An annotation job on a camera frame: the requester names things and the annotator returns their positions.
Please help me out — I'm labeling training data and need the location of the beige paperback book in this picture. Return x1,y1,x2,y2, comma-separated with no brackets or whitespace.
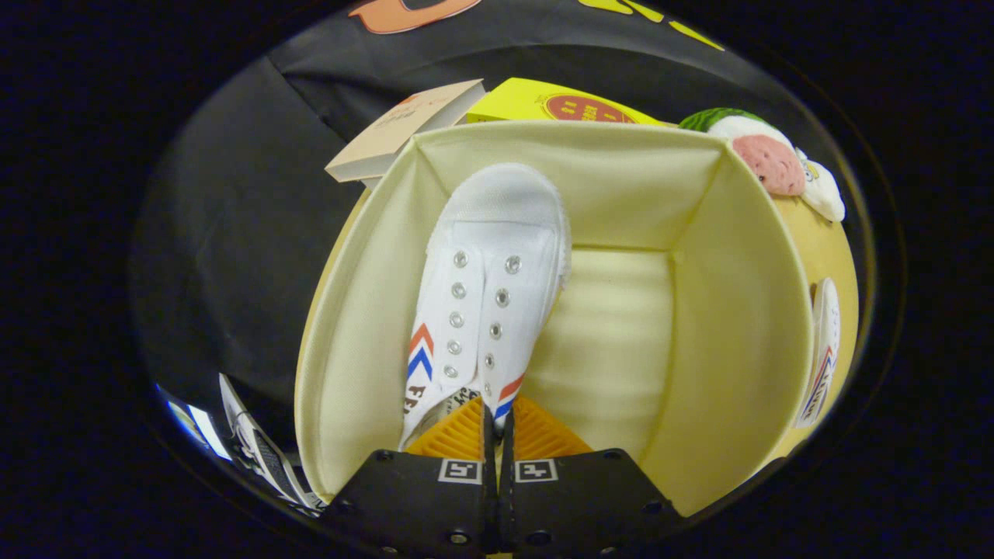
325,79,487,184

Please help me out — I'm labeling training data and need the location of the yellow book with red circle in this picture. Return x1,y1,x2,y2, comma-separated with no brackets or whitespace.
464,77,670,127

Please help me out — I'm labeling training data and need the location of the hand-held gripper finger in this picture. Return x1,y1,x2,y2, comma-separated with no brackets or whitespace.
499,394,686,559
321,396,499,559

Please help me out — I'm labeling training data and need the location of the watermelon slice plush toy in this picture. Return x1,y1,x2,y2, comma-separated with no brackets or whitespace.
679,107,808,197

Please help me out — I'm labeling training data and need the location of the white canvas shoe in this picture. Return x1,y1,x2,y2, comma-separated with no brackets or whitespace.
398,161,573,453
792,277,843,430

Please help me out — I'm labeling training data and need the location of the small white plush toy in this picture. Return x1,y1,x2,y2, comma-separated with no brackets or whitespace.
796,149,846,224

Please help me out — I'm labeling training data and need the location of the cream fabric storage box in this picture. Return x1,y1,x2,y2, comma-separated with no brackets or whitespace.
294,119,816,519

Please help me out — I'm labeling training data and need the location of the white and black equipment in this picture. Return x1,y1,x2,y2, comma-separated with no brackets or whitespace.
219,373,325,515

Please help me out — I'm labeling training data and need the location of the computer monitor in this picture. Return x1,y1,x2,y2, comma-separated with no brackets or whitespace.
155,382,234,464

